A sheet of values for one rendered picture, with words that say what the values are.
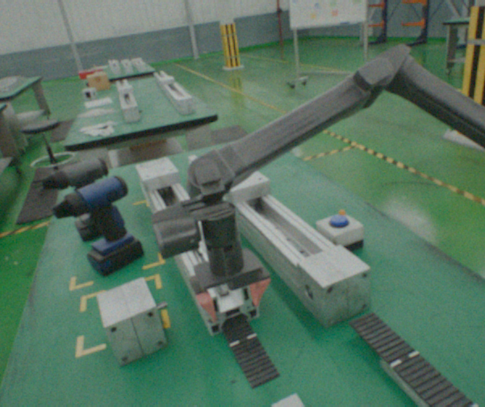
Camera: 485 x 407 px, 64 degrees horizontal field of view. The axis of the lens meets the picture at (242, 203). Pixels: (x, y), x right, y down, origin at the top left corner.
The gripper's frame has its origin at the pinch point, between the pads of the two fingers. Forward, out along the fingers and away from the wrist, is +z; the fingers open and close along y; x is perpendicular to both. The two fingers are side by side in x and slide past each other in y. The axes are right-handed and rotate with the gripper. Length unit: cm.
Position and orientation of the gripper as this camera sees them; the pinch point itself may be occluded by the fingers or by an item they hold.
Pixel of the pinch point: (234, 308)
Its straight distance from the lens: 69.7
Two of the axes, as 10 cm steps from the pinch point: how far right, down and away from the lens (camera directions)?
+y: -9.2, 2.7, -2.7
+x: 3.6, 3.7, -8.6
